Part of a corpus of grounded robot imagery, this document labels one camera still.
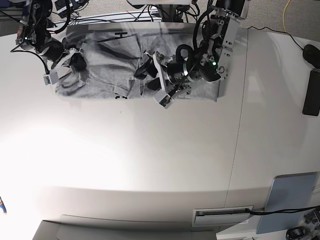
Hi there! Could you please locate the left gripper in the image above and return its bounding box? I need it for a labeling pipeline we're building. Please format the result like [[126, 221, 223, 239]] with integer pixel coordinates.
[[134, 49, 193, 97]]

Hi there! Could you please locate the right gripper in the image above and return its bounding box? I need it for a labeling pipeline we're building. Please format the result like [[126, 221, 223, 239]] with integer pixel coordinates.
[[37, 41, 87, 72]]

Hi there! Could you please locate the grey T-shirt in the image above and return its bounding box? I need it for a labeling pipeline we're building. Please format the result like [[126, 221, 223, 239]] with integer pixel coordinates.
[[54, 23, 225, 103]]

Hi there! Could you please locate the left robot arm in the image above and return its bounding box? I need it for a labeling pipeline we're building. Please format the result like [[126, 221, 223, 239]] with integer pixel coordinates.
[[134, 0, 250, 98]]

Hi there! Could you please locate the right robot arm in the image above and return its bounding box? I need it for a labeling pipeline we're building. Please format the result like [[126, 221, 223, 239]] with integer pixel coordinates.
[[11, 0, 87, 75]]

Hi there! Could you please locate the black device with label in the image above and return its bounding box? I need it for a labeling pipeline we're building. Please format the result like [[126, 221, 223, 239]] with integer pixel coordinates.
[[54, 0, 67, 15]]

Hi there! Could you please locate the black computer mouse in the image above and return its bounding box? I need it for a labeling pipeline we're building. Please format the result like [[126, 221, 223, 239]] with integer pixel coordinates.
[[302, 44, 320, 69]]

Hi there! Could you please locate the black smartphone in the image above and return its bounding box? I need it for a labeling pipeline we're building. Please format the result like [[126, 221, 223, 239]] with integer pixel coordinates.
[[302, 70, 320, 117]]

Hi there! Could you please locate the blue orange tool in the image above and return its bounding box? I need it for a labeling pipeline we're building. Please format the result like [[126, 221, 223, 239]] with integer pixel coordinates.
[[0, 197, 7, 215]]

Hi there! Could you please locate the grey-blue laptop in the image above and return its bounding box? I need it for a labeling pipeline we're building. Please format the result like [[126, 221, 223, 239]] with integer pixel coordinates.
[[256, 172, 318, 235]]

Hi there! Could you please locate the black blue gadget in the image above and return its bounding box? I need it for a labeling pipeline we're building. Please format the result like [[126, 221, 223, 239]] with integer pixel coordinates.
[[285, 226, 307, 240]]

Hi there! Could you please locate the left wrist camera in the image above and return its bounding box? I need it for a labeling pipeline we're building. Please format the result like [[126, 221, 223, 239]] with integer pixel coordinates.
[[153, 90, 174, 109]]

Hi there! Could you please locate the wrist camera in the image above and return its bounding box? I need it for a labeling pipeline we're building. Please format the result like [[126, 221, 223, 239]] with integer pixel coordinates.
[[43, 71, 59, 86], [153, 90, 174, 109]]

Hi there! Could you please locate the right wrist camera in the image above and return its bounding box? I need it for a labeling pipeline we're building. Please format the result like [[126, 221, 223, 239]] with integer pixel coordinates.
[[43, 71, 59, 86]]

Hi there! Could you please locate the yellow cable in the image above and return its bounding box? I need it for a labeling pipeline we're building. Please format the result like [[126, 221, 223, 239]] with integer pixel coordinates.
[[282, 0, 292, 33]]

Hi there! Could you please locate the white cable tray box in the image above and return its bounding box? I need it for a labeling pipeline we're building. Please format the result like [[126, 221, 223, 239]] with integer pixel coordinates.
[[191, 205, 253, 228]]

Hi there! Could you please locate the black cable on table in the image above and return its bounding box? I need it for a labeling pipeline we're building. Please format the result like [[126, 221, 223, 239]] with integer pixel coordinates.
[[245, 205, 320, 216]]

